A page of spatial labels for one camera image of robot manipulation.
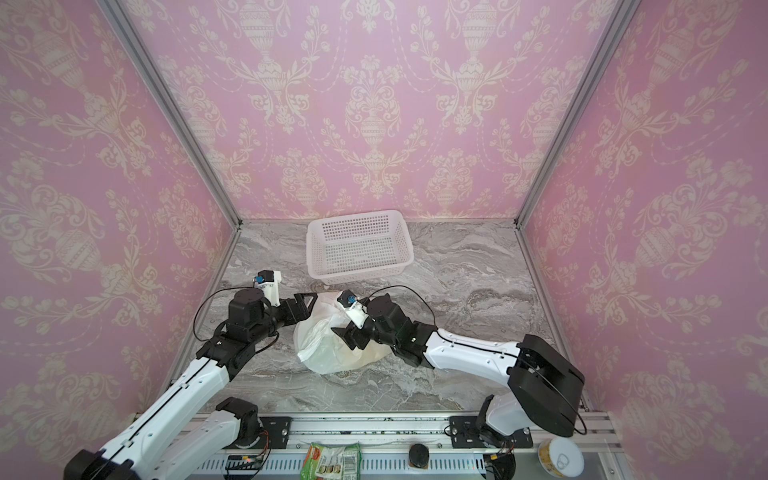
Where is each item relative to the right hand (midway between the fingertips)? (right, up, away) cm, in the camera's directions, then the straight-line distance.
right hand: (344, 315), depth 77 cm
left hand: (-10, +4, +2) cm, 11 cm away
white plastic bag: (-5, -10, +4) cm, 12 cm away
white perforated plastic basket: (-1, +18, +35) cm, 40 cm away
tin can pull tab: (+50, -29, -11) cm, 59 cm away
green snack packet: (-1, -32, -8) cm, 33 cm away
